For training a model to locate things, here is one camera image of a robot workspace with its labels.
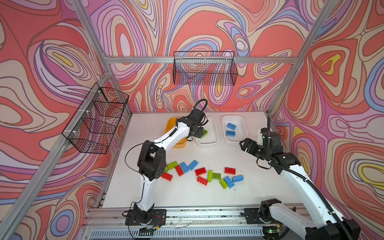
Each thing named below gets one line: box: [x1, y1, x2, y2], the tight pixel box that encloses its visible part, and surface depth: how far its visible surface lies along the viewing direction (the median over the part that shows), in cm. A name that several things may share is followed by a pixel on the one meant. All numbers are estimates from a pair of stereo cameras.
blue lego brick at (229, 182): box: [223, 176, 235, 189], surface depth 85 cm
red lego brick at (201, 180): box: [197, 176, 208, 186], surface depth 86 cm
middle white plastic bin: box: [195, 116, 220, 145], surface depth 106 cm
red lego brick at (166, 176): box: [161, 172, 173, 182], surface depth 88 cm
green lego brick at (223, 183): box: [219, 178, 229, 189], surface depth 84 cm
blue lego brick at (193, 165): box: [187, 159, 199, 171], surface depth 92 cm
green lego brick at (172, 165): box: [167, 161, 179, 171], surface depth 91 cm
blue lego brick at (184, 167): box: [180, 162, 190, 174], surface depth 91 cm
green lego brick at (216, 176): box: [212, 172, 221, 180], surface depth 88 cm
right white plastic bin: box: [222, 115, 249, 143], surface depth 110 cm
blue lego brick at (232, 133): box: [226, 130, 236, 137], surface depth 107 cm
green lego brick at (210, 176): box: [207, 170, 214, 183], surface depth 87 cm
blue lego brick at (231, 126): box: [226, 122, 237, 131], surface depth 112 cm
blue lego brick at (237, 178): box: [231, 175, 244, 183], surface depth 86 cm
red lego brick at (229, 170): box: [224, 167, 236, 175], surface depth 90 cm
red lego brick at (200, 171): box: [195, 167, 207, 176], surface depth 90 cm
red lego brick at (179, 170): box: [175, 164, 185, 177], surface depth 90 cm
